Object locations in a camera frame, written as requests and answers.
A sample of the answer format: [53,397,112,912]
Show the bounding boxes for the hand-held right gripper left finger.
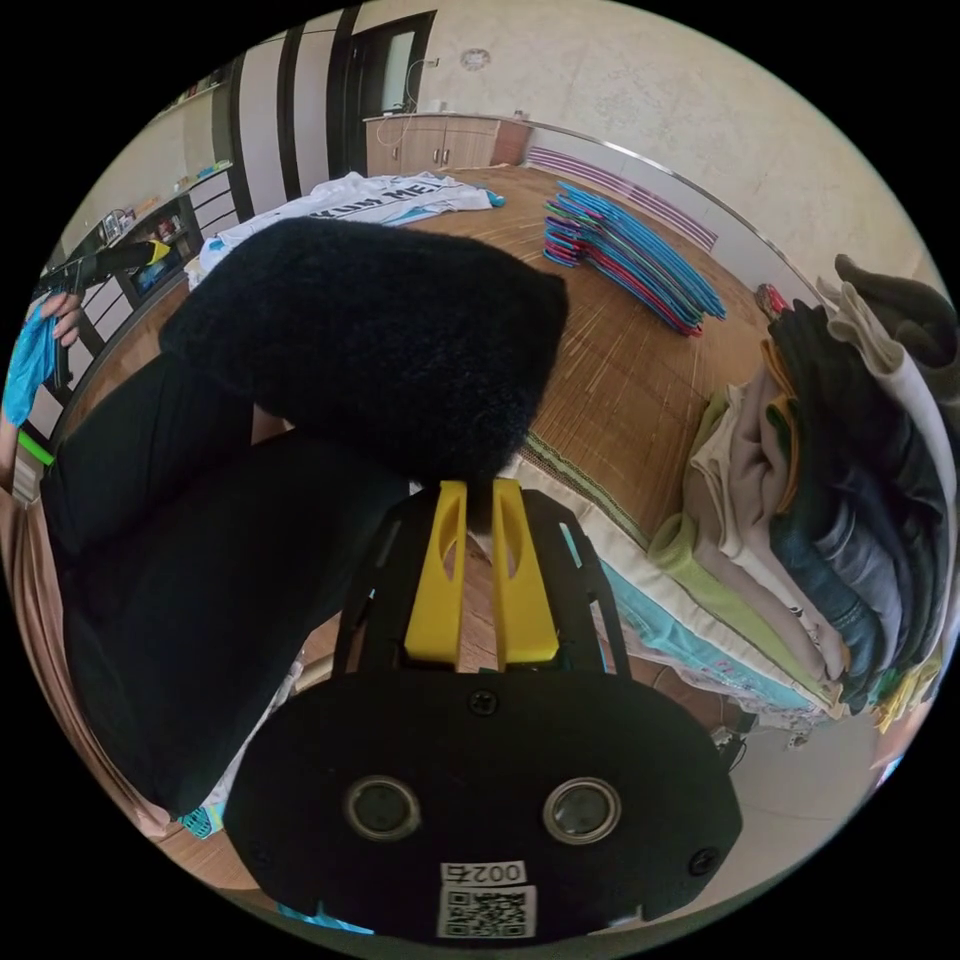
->
[403,480,470,669]

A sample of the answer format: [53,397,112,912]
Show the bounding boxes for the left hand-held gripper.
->
[31,240,173,391]

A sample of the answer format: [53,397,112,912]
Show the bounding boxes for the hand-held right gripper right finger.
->
[491,479,561,666]

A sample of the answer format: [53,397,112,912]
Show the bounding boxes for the black long sleeve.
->
[39,220,569,817]

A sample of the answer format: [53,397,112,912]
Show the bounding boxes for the person's left hand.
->
[41,293,85,348]

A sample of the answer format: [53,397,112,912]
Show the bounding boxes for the white shelf unit with drawers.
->
[29,65,253,451]

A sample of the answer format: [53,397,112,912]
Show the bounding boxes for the white shirt with a print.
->
[196,171,508,258]

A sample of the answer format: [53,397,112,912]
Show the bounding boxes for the wooden cupboard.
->
[364,112,535,179]

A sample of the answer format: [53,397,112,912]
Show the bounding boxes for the pile of clothes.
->
[647,253,951,735]

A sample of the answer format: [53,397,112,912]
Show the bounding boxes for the stack of coloured hangers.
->
[540,179,728,340]

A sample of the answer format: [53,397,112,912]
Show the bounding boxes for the person's body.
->
[0,419,178,843]

